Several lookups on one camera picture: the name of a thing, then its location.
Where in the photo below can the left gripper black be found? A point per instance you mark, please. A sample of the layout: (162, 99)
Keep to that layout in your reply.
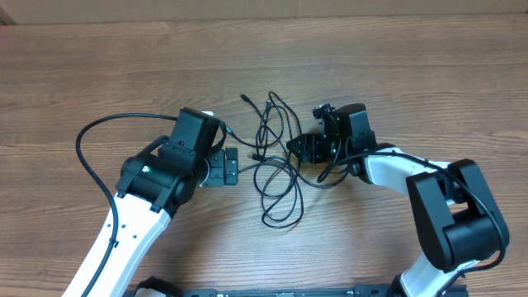
(218, 175)

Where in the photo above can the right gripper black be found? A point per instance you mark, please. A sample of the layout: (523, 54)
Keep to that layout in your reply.
(310, 145)

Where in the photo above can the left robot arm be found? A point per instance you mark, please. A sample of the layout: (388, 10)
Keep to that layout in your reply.
(153, 185)

